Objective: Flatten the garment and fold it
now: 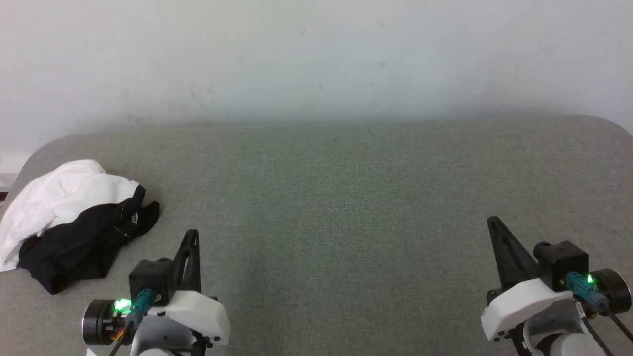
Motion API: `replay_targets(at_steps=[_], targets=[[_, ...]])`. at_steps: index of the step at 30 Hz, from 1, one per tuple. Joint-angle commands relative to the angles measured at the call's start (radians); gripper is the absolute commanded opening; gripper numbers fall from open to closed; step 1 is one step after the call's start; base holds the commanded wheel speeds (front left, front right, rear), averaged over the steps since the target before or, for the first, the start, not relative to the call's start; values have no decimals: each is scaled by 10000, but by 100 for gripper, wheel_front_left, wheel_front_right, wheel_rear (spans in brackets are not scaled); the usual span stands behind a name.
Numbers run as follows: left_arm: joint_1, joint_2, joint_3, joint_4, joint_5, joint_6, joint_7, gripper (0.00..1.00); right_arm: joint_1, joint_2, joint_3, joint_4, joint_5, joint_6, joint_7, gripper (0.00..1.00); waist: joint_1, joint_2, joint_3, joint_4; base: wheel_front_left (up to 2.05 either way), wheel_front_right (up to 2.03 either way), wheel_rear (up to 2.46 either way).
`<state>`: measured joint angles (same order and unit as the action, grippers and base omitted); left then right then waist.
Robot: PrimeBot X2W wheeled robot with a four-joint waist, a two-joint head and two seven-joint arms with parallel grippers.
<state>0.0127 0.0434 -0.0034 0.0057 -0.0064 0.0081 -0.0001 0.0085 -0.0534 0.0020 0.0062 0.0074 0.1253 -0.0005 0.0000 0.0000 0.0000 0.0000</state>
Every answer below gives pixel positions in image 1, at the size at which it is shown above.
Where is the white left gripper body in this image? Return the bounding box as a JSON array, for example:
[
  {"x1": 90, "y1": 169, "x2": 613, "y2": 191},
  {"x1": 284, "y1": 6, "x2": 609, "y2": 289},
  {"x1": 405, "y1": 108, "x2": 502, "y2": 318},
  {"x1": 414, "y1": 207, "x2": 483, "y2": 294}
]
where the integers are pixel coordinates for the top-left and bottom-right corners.
[{"x1": 147, "y1": 291, "x2": 231, "y2": 347}]

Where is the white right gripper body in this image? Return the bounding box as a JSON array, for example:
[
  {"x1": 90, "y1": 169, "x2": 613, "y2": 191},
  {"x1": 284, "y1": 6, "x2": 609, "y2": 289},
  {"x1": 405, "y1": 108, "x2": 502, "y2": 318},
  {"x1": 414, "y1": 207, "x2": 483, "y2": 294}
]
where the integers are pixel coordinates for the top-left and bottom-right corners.
[{"x1": 481, "y1": 278, "x2": 575, "y2": 343}]

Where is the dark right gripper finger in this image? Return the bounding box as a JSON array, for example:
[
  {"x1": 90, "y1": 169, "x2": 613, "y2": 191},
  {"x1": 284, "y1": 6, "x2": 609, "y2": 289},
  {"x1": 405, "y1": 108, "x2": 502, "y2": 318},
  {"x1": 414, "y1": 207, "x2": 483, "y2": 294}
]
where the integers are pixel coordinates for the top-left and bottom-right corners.
[{"x1": 487, "y1": 216, "x2": 541, "y2": 290}]

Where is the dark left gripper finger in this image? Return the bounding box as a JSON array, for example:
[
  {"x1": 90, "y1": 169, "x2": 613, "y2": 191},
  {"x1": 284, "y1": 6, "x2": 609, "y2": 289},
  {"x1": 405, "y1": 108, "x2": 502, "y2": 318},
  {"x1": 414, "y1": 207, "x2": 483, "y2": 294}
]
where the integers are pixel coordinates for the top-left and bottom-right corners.
[{"x1": 173, "y1": 229, "x2": 202, "y2": 293}]

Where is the white and black shirt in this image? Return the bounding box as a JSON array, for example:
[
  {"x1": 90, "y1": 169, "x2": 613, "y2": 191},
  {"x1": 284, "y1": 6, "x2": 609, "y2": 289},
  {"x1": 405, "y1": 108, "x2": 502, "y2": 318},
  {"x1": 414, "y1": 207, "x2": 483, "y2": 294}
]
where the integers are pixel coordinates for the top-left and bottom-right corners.
[{"x1": 0, "y1": 159, "x2": 160, "y2": 295}]

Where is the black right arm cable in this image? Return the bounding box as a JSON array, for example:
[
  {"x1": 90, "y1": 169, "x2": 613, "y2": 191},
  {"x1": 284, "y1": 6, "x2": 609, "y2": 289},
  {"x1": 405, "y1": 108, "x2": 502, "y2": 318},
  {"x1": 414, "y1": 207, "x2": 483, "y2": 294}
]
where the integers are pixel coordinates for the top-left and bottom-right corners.
[{"x1": 565, "y1": 271, "x2": 633, "y2": 356}]

